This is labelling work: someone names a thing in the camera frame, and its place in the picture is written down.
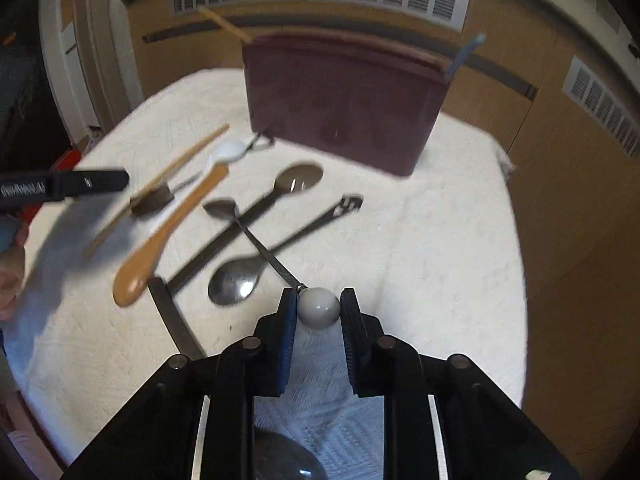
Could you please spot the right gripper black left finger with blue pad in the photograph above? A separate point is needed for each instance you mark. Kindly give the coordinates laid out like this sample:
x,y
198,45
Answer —
x,y
276,332

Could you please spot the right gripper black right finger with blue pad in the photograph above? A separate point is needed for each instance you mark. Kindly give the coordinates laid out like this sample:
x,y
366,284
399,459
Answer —
x,y
366,361

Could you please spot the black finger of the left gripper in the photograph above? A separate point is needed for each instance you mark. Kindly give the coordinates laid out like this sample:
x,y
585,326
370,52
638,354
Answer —
x,y
152,202

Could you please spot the small ladle with white ball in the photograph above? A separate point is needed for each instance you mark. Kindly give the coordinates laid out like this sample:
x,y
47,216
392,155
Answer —
x,y
317,307

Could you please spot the grey flat-handled spoon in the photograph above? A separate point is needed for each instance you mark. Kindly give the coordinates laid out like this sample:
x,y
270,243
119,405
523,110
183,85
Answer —
x,y
276,456

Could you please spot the wooden kitchen counter cabinet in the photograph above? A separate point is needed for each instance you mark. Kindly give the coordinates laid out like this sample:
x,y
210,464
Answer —
x,y
574,192

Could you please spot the person's left hand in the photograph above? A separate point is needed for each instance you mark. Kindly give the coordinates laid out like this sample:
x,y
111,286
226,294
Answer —
x,y
13,272

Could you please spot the brown wooden spoon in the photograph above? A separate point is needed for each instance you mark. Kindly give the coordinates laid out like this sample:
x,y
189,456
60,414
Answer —
x,y
133,275

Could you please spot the white woven table cloth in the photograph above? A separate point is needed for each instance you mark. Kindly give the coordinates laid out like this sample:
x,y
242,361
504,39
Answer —
x,y
435,257

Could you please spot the white plastic spoon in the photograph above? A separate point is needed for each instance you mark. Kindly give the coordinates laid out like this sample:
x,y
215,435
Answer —
x,y
227,152

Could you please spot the maroon plastic utensil holder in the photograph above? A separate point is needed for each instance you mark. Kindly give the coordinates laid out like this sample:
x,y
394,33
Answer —
x,y
356,98

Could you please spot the right grey vent grille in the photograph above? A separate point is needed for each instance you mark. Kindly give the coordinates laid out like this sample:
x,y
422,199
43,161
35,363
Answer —
x,y
594,97

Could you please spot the steel spoon with cutout handle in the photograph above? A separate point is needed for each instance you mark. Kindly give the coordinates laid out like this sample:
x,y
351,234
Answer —
x,y
235,280

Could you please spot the blue-grey handled utensil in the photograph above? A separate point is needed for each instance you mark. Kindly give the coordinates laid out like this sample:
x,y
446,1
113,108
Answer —
x,y
464,53

